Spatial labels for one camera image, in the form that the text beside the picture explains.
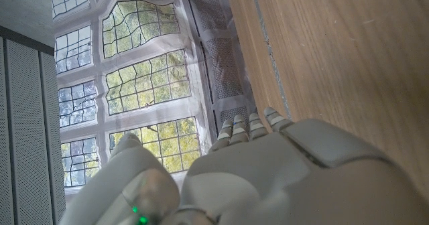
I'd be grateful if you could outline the printed window backdrop cloth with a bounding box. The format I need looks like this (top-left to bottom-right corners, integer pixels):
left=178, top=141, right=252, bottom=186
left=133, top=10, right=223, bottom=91
left=46, top=0, right=259, bottom=199

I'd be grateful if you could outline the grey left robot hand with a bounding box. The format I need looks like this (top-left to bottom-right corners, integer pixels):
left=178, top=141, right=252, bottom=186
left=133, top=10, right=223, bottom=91
left=58, top=106, right=429, bottom=225

